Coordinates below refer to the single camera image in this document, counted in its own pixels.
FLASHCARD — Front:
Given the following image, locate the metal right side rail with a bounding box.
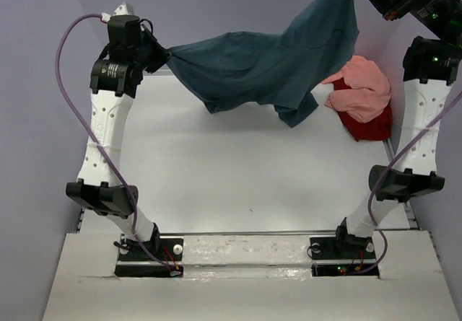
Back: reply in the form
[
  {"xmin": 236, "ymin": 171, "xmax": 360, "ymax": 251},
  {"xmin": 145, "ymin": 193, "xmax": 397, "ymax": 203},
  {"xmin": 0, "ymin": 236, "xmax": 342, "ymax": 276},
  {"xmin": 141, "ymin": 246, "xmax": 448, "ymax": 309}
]
[{"xmin": 382, "ymin": 138, "xmax": 422, "ymax": 232}]

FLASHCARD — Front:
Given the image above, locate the pink t shirt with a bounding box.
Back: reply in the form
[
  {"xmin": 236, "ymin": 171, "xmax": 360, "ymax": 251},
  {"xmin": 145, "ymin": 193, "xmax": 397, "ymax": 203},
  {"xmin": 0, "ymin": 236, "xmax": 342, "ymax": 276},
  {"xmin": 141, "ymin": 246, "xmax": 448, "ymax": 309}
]
[{"xmin": 321, "ymin": 56, "xmax": 391, "ymax": 123}]

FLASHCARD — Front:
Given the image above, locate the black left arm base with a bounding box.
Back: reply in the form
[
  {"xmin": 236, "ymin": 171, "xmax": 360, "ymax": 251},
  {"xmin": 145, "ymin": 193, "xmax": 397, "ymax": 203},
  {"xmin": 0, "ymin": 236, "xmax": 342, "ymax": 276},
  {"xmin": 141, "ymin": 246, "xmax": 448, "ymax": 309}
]
[{"xmin": 113, "ymin": 232, "xmax": 184, "ymax": 278}]

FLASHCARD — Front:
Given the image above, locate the metal left side rail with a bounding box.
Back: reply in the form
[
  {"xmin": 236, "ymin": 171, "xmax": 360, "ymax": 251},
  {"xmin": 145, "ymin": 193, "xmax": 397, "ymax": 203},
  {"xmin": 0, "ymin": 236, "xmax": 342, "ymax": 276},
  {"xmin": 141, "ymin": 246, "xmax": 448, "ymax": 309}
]
[{"xmin": 74, "ymin": 207, "xmax": 85, "ymax": 234}]

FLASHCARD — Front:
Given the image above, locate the red t shirt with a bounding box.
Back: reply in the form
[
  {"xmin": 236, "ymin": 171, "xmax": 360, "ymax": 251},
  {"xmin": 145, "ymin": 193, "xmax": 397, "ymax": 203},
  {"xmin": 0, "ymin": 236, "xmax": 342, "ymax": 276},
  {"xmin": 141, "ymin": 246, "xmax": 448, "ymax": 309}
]
[{"xmin": 333, "ymin": 80, "xmax": 393, "ymax": 141}]

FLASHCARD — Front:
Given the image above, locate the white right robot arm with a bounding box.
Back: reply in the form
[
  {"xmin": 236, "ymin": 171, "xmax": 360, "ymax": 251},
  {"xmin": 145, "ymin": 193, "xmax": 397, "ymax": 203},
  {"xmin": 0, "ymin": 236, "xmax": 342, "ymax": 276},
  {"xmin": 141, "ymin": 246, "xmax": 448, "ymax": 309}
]
[{"xmin": 332, "ymin": 0, "xmax": 461, "ymax": 258}]

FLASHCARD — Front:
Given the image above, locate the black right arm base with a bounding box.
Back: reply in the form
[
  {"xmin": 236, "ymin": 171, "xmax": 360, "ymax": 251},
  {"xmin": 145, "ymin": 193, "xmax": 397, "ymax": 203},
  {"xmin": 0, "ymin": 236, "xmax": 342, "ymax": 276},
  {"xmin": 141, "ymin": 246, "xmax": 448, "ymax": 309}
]
[{"xmin": 306, "ymin": 222, "xmax": 380, "ymax": 278}]

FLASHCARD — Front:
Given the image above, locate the teal blue t shirt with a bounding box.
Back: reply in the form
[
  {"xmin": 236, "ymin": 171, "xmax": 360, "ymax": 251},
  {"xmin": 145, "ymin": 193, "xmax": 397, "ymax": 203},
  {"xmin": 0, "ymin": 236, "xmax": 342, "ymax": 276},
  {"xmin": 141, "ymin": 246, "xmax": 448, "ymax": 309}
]
[{"xmin": 167, "ymin": 0, "xmax": 359, "ymax": 128}]

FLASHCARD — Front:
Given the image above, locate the metal table rail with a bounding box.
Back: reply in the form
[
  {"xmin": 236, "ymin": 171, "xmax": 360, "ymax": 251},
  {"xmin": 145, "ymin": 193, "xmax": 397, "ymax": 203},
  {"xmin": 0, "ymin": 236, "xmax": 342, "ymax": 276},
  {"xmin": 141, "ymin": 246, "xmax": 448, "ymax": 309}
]
[
  {"xmin": 143, "ymin": 69, "xmax": 173, "ymax": 76},
  {"xmin": 160, "ymin": 229, "xmax": 336, "ymax": 236}
]

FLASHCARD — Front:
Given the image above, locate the metal back table rail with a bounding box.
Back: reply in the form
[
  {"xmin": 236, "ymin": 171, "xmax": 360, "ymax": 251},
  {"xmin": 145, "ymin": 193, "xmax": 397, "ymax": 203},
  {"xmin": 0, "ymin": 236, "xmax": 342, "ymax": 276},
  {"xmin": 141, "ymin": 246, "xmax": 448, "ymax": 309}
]
[{"xmin": 143, "ymin": 69, "xmax": 173, "ymax": 76}]

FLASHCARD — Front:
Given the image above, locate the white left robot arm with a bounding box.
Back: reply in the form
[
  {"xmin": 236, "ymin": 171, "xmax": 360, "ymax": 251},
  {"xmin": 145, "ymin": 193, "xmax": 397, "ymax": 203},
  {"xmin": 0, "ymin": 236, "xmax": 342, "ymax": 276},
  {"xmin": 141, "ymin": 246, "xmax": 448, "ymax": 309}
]
[{"xmin": 66, "ymin": 14, "xmax": 170, "ymax": 260}]

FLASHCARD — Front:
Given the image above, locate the metal front table rail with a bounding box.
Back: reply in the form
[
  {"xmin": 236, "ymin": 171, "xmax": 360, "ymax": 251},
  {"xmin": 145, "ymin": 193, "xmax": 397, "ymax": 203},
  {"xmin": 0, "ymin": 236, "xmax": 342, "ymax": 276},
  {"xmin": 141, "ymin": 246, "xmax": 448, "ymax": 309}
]
[{"xmin": 160, "ymin": 229, "xmax": 336, "ymax": 236}]

